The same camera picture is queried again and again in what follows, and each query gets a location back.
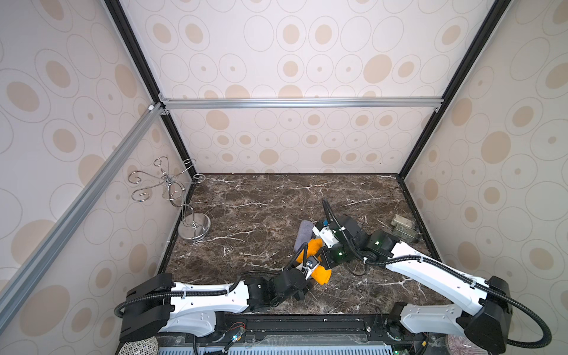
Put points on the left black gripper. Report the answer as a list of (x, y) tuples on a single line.
[(305, 288)]

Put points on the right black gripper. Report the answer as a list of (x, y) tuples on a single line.
[(330, 249)]

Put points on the orange cleaning cloth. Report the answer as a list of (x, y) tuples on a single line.
[(321, 275)]

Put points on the lavender eyeglass case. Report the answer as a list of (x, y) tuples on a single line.
[(304, 234)]

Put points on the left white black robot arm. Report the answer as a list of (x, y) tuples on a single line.
[(163, 305)]

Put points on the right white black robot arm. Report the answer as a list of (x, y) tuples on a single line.
[(481, 310)]

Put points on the green clear box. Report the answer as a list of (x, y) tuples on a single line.
[(404, 229)]

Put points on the chrome hook stand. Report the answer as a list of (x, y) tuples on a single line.
[(193, 227)]

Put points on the pink ribbed round object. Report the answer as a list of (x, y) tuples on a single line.
[(457, 345)]

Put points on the patterned round object left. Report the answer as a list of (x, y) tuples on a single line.
[(138, 346)]

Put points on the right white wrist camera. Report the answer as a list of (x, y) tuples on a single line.
[(326, 235)]

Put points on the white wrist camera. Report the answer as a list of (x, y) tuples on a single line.
[(326, 235), (309, 266)]

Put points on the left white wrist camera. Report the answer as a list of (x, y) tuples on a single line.
[(309, 266)]

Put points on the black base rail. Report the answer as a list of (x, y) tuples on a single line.
[(288, 334)]

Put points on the horizontal aluminium frame bar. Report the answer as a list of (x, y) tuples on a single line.
[(168, 104)]

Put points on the diagonal aluminium frame bar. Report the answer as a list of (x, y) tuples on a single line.
[(32, 271)]

